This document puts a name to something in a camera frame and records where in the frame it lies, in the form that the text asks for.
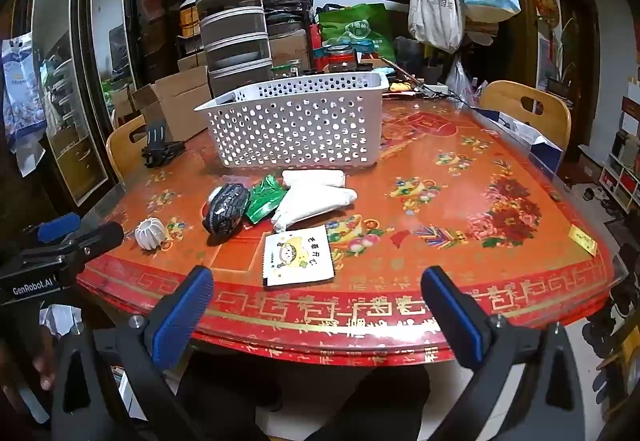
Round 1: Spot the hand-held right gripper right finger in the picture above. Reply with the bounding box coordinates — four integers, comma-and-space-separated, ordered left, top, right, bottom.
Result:
420, 265, 588, 441

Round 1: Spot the open cardboard box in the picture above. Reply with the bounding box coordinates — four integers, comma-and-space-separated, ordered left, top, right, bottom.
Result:
131, 66, 211, 142

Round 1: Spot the white cartoon printed packet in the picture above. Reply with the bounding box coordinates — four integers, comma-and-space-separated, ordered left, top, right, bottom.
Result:
262, 226, 335, 289

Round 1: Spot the person's left hand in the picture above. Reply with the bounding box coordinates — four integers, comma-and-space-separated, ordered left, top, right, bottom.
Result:
20, 346, 58, 394

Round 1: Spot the stacked grey drawer tower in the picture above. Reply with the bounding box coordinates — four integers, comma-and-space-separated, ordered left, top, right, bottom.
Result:
192, 0, 273, 96

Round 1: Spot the blue white snack bag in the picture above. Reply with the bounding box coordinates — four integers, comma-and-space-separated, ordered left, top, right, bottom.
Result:
0, 35, 48, 176

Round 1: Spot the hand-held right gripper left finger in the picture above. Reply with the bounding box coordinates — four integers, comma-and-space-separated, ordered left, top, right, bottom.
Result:
50, 265, 216, 441

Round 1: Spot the white blue paper bag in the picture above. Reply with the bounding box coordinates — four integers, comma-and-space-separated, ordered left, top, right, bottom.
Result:
495, 118, 563, 176

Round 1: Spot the black phone stand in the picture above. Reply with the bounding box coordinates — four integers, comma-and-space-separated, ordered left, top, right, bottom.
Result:
141, 120, 187, 168

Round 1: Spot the green foil packet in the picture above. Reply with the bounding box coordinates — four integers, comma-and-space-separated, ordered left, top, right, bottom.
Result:
245, 174, 290, 224

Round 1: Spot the green shopping bag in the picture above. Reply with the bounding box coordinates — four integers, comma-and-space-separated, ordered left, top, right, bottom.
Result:
318, 3, 397, 64

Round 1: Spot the white cube shelf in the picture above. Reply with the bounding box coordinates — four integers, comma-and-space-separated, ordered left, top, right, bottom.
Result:
597, 96, 640, 222

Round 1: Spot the dark mirrored cabinet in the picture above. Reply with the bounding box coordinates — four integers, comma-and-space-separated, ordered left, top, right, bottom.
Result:
20, 0, 191, 206

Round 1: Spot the clear plastic bag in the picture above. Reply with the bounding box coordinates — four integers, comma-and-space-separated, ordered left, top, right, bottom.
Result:
445, 58, 483, 109

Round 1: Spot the white ribbed round ornament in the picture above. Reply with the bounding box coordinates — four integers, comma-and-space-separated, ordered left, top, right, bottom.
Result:
135, 217, 166, 251

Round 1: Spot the white tapered soft pouch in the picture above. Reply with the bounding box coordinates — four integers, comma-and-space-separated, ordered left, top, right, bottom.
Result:
270, 185, 359, 232

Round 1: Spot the wooden chair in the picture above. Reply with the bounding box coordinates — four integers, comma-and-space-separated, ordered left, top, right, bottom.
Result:
106, 115, 151, 186
479, 81, 572, 152

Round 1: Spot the dark patterned soft pouch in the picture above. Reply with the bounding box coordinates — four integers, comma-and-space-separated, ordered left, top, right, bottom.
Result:
202, 183, 251, 236

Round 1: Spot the white perforated plastic basket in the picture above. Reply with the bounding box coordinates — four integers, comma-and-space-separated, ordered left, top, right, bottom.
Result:
194, 71, 390, 168

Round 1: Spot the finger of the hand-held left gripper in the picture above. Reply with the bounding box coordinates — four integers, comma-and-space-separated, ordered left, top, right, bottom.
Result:
59, 221, 126, 268
22, 213, 83, 247

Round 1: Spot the round wall ornament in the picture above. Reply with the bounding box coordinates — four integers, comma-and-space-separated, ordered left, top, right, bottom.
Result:
531, 0, 560, 24

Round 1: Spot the yellow paper tag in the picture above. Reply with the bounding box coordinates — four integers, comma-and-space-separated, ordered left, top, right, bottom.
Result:
568, 226, 598, 257

